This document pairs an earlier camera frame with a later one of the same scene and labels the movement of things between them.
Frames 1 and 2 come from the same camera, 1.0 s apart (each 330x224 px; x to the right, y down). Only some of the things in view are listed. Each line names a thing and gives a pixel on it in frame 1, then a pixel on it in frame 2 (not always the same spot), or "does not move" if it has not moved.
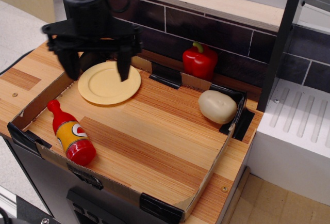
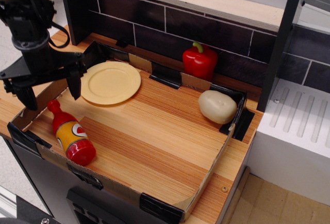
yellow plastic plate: (101, 83) does not move
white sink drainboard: (292, 146) does not move
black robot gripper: (89, 23) → (39, 65)
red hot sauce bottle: (77, 144) does not move
